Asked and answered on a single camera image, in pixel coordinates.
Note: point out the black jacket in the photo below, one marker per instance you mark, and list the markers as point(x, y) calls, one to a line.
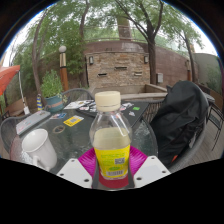
point(180, 116)

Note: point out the wall lantern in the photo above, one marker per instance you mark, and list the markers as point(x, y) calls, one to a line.
point(146, 59)
point(91, 60)

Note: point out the dark round patio table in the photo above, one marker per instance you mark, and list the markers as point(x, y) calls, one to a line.
point(209, 96)

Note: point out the short wooden lamp post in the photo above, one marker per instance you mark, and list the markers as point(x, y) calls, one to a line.
point(189, 71)

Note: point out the white mug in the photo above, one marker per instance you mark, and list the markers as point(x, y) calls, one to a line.
point(38, 146)

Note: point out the white sticker sheet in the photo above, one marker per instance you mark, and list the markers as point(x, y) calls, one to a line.
point(75, 104)

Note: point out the blue and yellow striped cone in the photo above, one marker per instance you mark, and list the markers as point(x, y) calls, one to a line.
point(39, 103)

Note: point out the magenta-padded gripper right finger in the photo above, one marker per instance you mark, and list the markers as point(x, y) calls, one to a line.
point(150, 171)

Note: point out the grey laptop with stickers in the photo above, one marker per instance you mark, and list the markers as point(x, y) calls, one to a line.
point(33, 120)

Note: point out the flat round red coaster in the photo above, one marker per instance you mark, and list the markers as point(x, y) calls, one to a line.
point(113, 184)

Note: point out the black metal chair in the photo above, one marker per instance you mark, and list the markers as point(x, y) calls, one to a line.
point(217, 120)

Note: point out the clear bottle with yellow label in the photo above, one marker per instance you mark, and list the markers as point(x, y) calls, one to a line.
point(110, 156)

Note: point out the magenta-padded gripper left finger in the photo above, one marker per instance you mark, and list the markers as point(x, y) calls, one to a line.
point(75, 173)

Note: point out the grey wall box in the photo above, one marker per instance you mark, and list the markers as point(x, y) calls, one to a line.
point(160, 77)

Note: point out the wooden bench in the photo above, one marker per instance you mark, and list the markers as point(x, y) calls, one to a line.
point(15, 107)

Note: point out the potted green plant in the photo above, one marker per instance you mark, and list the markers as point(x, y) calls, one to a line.
point(51, 85)

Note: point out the slender leaning tree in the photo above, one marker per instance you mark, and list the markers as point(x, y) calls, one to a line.
point(34, 66)

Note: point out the dark forked tree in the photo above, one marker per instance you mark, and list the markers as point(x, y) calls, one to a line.
point(152, 63)

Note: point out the grey patio chair with jacket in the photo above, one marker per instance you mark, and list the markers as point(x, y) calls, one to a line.
point(186, 160)

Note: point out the orange patio umbrella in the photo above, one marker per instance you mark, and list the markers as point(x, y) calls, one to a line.
point(6, 76)

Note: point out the wooden lamp post with globe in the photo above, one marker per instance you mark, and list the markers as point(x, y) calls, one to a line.
point(63, 76)

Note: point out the small blue card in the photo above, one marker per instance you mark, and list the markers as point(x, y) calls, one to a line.
point(58, 115)

